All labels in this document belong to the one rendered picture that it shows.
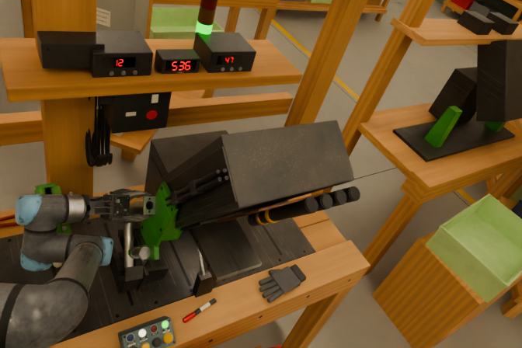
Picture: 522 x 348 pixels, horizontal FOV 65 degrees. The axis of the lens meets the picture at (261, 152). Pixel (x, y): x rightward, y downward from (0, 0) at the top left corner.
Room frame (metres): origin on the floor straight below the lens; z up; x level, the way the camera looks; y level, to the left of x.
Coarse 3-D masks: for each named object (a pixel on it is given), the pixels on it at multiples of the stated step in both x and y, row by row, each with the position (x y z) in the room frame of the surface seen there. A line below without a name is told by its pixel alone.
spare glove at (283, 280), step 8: (272, 272) 0.95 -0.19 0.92; (280, 272) 0.96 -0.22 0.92; (288, 272) 0.98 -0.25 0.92; (296, 272) 0.99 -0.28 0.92; (264, 280) 0.91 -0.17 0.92; (280, 280) 0.93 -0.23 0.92; (288, 280) 0.94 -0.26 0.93; (296, 280) 0.95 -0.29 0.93; (264, 288) 0.88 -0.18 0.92; (272, 288) 0.89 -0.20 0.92; (280, 288) 0.90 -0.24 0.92; (288, 288) 0.91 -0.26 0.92; (264, 296) 0.85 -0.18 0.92; (272, 296) 0.86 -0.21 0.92
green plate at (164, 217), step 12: (168, 192) 0.83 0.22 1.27; (156, 204) 0.83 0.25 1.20; (156, 216) 0.81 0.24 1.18; (168, 216) 0.78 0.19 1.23; (144, 228) 0.81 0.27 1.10; (156, 228) 0.79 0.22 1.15; (168, 228) 0.79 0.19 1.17; (180, 228) 0.82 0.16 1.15; (144, 240) 0.79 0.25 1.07; (156, 240) 0.76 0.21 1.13; (168, 240) 0.79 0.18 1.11
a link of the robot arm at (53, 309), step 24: (72, 240) 0.60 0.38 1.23; (96, 240) 0.62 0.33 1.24; (72, 264) 0.47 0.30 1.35; (96, 264) 0.53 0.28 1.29; (24, 288) 0.33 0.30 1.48; (48, 288) 0.35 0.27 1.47; (72, 288) 0.38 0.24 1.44; (24, 312) 0.29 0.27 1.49; (48, 312) 0.31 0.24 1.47; (72, 312) 0.34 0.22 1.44; (24, 336) 0.27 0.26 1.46; (48, 336) 0.28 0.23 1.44
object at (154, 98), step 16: (128, 96) 0.93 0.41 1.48; (144, 96) 0.97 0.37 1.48; (160, 96) 1.00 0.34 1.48; (112, 112) 0.92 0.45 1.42; (128, 112) 0.94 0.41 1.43; (144, 112) 0.97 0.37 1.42; (160, 112) 1.00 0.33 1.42; (112, 128) 0.91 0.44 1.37; (128, 128) 0.94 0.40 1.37; (144, 128) 0.97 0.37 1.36
